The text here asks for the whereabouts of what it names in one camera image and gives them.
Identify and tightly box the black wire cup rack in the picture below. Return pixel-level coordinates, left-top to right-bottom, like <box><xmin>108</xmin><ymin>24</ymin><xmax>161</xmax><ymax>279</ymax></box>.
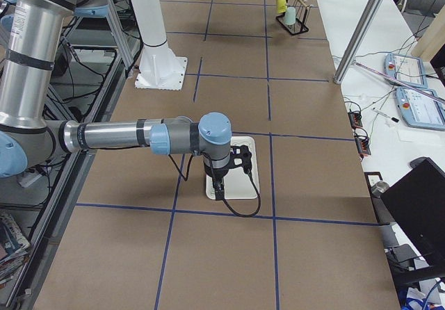
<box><xmin>275</xmin><ymin>0</ymin><xmax>312</xmax><ymax>35</ymax></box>

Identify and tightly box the cream bear print tray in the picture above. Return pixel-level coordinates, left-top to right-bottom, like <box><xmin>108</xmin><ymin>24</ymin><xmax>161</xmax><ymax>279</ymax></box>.
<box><xmin>200</xmin><ymin>136</ymin><xmax>259</xmax><ymax>200</ymax></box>

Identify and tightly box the stack of books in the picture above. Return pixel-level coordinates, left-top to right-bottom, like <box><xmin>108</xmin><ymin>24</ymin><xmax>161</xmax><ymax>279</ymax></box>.
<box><xmin>1</xmin><ymin>210</ymin><xmax>31</xmax><ymax>286</ymax></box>

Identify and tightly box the yellow plastic cup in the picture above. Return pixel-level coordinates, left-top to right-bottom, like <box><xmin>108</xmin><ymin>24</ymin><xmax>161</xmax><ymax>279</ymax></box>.
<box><xmin>275</xmin><ymin>0</ymin><xmax>287</xmax><ymax>15</ymax></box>

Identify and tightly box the pale green plastic cup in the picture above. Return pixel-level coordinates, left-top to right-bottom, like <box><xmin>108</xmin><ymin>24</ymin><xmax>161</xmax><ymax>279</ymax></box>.
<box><xmin>283</xmin><ymin>6</ymin><xmax>296</xmax><ymax>26</ymax></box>

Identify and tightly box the black monitor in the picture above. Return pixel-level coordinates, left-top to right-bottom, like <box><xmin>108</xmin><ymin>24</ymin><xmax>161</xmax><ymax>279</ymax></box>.
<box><xmin>381</xmin><ymin>158</ymin><xmax>444</xmax><ymax>266</ymax></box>

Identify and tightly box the metal cup on desk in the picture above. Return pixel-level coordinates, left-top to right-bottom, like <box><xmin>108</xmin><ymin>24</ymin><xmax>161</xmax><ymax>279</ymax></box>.
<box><xmin>370</xmin><ymin>181</ymin><xmax>390</xmax><ymax>198</ymax></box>

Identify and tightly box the aluminium frame post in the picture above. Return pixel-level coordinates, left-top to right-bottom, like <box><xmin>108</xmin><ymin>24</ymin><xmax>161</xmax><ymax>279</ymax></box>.
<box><xmin>334</xmin><ymin>0</ymin><xmax>383</xmax><ymax>84</ymax></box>

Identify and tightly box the teach pendant tablet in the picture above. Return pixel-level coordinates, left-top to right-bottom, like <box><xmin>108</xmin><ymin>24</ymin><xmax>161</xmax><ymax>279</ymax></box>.
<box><xmin>396</xmin><ymin>87</ymin><xmax>444</xmax><ymax>131</ymax></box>
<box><xmin>384</xmin><ymin>53</ymin><xmax>428</xmax><ymax>88</ymax></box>

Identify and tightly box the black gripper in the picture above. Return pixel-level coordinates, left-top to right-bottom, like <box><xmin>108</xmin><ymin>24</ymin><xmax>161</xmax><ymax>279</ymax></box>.
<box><xmin>204</xmin><ymin>164</ymin><xmax>230</xmax><ymax>199</ymax></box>

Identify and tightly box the upper teach pendant tablet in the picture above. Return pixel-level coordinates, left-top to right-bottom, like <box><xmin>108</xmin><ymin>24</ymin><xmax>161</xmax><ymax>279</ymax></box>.
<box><xmin>384</xmin><ymin>53</ymin><xmax>428</xmax><ymax>88</ymax></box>

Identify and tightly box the lower teach pendant tablet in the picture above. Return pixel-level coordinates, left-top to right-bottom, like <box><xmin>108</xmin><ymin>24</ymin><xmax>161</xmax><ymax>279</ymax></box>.
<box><xmin>396</xmin><ymin>87</ymin><xmax>444</xmax><ymax>131</ymax></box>

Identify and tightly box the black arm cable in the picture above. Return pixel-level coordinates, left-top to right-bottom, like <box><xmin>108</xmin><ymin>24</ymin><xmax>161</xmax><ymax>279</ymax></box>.
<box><xmin>166</xmin><ymin>152</ymin><xmax>262</xmax><ymax>218</ymax></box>

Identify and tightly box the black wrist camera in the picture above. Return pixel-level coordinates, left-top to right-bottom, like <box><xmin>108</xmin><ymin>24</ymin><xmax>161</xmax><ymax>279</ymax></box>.
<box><xmin>228</xmin><ymin>145</ymin><xmax>252</xmax><ymax>176</ymax></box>

